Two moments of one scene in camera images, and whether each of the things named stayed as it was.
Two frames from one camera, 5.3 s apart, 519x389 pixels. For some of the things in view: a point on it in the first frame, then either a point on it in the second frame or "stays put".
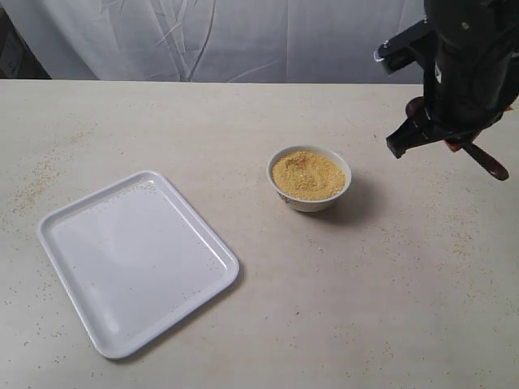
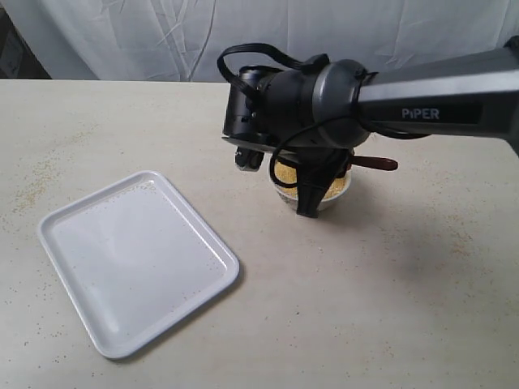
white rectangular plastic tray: [134, 258] stays put
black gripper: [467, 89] -> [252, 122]
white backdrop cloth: [212, 42] stays put
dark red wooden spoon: [416, 109] -> [378, 163]
